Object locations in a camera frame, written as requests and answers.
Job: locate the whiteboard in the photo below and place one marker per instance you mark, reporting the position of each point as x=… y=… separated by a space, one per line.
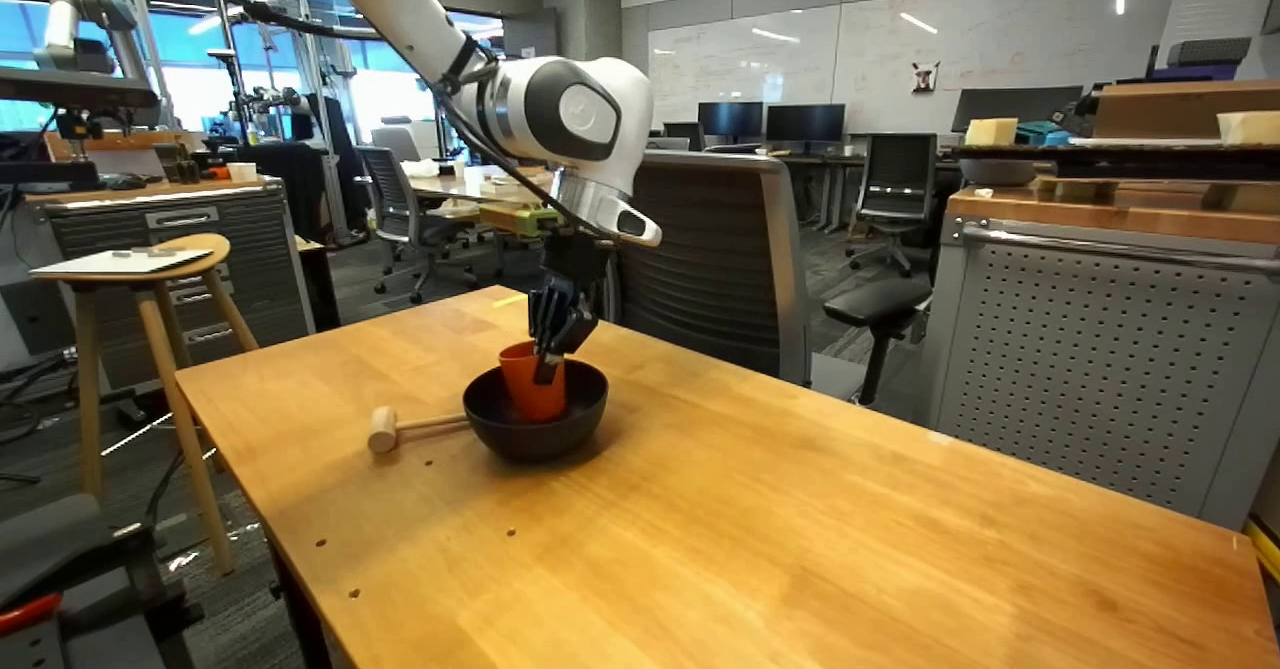
x=880 y=59

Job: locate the wooden stool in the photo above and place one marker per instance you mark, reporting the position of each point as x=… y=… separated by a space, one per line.
x=160 y=329

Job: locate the grey mesh office chair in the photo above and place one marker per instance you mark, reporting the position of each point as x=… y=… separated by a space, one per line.
x=720 y=259

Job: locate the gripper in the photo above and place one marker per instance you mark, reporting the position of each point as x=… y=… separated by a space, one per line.
x=578 y=259

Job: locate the small picture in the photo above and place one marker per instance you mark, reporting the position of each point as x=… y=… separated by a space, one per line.
x=925 y=77

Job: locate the grey perforated cabinet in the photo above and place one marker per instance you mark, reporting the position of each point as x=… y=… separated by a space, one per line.
x=1100 y=369

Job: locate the black bowl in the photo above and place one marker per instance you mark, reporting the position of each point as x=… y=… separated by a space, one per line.
x=540 y=434

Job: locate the window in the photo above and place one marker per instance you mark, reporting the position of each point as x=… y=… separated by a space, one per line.
x=200 y=79

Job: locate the orange cup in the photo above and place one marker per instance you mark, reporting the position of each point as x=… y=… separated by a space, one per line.
x=532 y=394

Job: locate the white sheet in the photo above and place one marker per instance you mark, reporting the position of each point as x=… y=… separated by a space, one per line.
x=120 y=261

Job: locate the grey bowl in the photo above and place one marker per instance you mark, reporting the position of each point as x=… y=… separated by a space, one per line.
x=996 y=171

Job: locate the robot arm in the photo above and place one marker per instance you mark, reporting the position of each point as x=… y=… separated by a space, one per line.
x=560 y=109

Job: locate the grey drawer cabinet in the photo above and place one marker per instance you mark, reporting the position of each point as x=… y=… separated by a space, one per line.
x=230 y=249

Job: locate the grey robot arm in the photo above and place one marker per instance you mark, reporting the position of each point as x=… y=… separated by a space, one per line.
x=90 y=19

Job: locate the yellow foam block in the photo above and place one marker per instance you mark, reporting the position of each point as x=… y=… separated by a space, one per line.
x=1250 y=127
x=990 y=131

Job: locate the black office chair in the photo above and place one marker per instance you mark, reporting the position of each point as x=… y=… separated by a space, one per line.
x=897 y=184

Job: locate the teal box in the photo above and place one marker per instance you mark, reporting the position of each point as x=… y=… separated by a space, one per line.
x=1042 y=133

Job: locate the row of monitors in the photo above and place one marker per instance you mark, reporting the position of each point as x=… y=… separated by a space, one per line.
x=770 y=121

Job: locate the cardboard box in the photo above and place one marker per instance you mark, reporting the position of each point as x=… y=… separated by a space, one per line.
x=1180 y=109

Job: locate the wooden mallet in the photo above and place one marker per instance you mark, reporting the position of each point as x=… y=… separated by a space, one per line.
x=384 y=429

